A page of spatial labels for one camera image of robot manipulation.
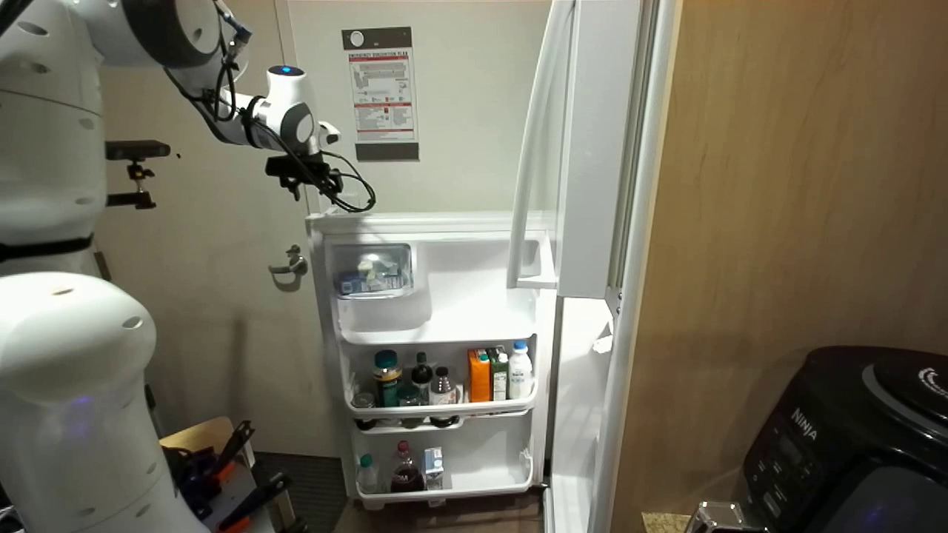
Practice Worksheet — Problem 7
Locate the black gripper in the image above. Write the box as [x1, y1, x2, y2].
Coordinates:
[264, 145, 329, 202]

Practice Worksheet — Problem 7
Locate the white bottom fridge door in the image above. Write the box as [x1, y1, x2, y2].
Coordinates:
[304, 208, 563, 516]

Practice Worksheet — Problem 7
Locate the metal door lever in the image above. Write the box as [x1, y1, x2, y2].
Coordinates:
[267, 244, 310, 296]

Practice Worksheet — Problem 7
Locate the white room door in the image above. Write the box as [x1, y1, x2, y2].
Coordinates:
[97, 0, 300, 438]

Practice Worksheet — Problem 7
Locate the white freezer door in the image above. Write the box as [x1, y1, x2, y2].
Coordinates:
[553, 0, 636, 302]

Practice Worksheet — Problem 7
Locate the white upright fridge body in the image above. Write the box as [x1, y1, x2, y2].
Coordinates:
[542, 0, 688, 533]

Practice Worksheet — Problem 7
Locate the teal green bottle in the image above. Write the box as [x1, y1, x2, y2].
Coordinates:
[371, 349, 406, 408]

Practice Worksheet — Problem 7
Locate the dark sauce bottle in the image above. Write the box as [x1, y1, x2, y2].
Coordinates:
[409, 349, 436, 407]

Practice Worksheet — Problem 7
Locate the small dark capped bottle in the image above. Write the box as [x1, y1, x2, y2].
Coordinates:
[428, 365, 458, 408]

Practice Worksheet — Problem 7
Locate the orange bottle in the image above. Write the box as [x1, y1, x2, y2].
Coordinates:
[464, 346, 494, 407]

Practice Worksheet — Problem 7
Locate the green white bottle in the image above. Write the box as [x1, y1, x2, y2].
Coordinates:
[488, 346, 511, 404]

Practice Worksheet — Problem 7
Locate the white bottle blue cap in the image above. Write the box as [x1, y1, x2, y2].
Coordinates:
[505, 337, 535, 404]

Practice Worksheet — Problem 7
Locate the clear bottle green cap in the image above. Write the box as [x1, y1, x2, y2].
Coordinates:
[354, 450, 381, 497]

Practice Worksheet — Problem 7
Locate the dark red bottle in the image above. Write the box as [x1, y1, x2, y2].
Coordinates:
[388, 438, 425, 494]

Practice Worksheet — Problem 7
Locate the small clear jar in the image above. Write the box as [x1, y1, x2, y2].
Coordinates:
[420, 445, 451, 493]

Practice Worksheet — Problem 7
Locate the wooden side panel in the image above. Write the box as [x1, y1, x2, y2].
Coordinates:
[608, 0, 948, 533]

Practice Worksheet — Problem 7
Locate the black air fryer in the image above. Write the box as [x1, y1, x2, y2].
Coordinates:
[691, 343, 948, 533]

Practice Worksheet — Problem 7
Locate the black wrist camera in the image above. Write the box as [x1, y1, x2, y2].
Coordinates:
[310, 167, 345, 202]

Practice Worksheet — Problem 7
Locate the wall poster with red print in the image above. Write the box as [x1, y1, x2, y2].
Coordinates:
[340, 25, 420, 167]

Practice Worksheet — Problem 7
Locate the black orange handled tool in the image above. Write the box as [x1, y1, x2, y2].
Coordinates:
[165, 419, 257, 516]
[218, 472, 300, 533]

